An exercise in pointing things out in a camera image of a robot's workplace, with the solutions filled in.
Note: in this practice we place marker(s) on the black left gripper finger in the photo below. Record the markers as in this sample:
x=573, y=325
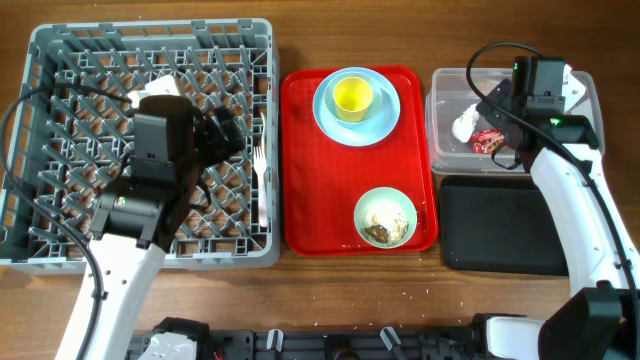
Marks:
x=208, y=142
x=232, y=140

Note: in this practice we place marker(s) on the red plastic tray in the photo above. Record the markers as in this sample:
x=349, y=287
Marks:
x=322, y=180

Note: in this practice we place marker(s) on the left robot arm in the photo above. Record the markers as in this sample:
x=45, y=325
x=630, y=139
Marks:
x=137, y=216

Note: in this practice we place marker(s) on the white plastic spoon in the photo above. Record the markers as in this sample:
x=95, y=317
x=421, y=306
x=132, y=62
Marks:
x=263, y=142

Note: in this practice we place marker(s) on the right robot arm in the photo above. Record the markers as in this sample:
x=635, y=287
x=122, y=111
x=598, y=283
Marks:
x=561, y=153

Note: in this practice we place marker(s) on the white plastic fork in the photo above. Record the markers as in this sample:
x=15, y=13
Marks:
x=260, y=167

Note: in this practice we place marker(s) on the red snack wrapper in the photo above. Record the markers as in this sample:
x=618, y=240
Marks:
x=486, y=141

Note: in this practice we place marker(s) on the green bowl with leftovers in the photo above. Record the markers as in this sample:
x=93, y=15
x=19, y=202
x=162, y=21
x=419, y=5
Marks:
x=385, y=218

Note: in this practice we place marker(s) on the clear plastic bin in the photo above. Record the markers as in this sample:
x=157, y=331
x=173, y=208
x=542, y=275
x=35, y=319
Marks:
x=451, y=95

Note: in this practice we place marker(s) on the yellow plastic cup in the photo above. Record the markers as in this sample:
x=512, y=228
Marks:
x=352, y=97

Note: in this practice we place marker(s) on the grey dishwasher rack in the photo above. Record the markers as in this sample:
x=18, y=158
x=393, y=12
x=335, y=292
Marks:
x=68, y=143

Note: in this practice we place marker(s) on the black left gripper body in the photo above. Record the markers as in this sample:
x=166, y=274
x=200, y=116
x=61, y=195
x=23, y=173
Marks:
x=186, y=168

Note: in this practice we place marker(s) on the black tray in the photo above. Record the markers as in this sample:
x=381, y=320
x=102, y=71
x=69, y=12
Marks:
x=498, y=224

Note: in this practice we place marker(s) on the light blue plate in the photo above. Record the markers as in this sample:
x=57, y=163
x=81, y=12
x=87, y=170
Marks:
x=371, y=132

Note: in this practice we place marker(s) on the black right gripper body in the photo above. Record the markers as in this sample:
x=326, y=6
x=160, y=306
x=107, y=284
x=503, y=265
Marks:
x=499, y=97

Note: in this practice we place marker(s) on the white tissue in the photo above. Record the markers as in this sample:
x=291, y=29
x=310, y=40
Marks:
x=464, y=126

